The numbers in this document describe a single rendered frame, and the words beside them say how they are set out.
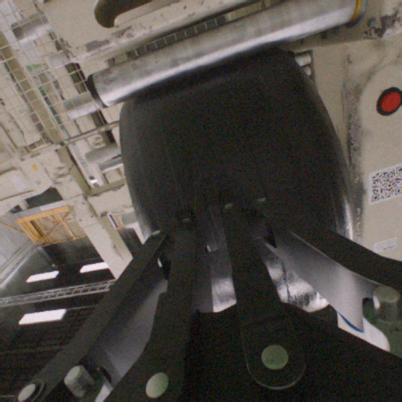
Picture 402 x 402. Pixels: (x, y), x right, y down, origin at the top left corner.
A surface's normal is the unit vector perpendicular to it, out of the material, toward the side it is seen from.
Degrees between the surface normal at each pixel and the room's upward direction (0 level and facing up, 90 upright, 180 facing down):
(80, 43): 90
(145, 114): 140
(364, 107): 90
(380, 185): 90
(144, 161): 128
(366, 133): 90
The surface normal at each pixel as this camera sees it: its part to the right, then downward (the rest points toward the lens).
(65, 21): 0.06, 0.47
